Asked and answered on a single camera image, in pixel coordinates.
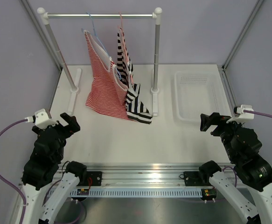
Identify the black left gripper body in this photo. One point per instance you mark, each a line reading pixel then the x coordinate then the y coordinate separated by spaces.
pixel 63 132

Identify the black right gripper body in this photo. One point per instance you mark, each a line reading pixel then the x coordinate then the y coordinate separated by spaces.
pixel 223 129

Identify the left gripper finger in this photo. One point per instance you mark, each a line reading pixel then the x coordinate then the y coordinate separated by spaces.
pixel 74 127
pixel 68 119

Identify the black white striped tank top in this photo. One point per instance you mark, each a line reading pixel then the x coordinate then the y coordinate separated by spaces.
pixel 135 109

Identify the pink wire hanger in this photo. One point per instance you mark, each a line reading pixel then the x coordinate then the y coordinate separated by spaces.
pixel 124 49

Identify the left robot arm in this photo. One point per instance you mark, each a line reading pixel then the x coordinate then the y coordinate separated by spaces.
pixel 43 164

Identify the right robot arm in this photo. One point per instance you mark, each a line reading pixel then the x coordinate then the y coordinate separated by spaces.
pixel 242 147

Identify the red white striped tank top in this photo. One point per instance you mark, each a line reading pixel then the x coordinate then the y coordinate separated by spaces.
pixel 108 93

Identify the white perforated plastic basket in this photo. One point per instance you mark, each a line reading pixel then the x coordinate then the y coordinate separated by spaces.
pixel 198 92

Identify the white and silver clothes rack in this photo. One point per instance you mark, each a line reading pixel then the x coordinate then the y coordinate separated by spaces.
pixel 74 81

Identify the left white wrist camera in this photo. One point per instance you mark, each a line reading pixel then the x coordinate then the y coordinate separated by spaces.
pixel 42 119

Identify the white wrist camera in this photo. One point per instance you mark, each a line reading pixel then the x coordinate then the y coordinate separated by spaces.
pixel 42 119
pixel 242 114

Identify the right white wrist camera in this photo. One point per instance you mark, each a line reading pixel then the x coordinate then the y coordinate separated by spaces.
pixel 242 114

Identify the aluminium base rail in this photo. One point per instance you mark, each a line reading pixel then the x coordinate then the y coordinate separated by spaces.
pixel 131 176

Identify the right aluminium frame post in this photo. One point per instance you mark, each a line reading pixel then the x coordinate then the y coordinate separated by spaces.
pixel 242 33

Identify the aluminium frame post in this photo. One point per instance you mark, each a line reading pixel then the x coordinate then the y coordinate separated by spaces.
pixel 242 33
pixel 27 7

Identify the white slotted cable duct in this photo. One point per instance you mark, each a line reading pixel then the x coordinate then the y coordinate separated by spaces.
pixel 137 193

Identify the left aluminium frame post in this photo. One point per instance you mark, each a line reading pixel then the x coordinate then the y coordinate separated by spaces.
pixel 27 7

